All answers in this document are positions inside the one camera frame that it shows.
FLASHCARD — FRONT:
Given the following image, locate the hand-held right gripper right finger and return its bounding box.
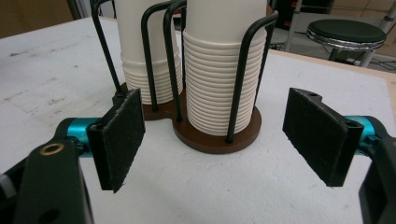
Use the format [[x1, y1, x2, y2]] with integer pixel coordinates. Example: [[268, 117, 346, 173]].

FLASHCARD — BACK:
[[282, 87, 365, 188]]

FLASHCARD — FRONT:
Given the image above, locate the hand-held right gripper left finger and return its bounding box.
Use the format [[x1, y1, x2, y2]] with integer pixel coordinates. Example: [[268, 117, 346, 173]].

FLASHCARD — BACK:
[[86, 88, 147, 194]]

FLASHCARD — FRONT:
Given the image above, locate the white paper cup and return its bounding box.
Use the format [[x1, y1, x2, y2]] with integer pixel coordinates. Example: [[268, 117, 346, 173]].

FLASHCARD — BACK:
[[114, 0, 185, 105]]

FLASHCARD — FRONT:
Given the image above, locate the brown cup rack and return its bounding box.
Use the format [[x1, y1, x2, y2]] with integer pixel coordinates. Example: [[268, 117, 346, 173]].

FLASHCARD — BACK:
[[90, 0, 279, 155]]

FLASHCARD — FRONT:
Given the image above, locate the stack of white paper cups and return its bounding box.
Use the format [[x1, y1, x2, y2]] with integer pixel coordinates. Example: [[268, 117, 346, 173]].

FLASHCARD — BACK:
[[181, 0, 269, 137]]

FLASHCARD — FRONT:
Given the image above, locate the white foam board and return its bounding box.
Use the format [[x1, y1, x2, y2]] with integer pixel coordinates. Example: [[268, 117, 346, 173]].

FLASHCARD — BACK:
[[0, 17, 396, 224]]

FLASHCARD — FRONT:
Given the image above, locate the black round stool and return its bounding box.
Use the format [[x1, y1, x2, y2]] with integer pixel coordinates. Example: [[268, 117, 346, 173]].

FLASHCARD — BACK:
[[306, 19, 388, 68]]

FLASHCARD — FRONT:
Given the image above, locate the white metal stand leg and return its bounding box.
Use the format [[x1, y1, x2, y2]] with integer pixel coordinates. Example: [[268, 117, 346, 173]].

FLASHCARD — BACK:
[[284, 0, 305, 52], [360, 4, 396, 68]]

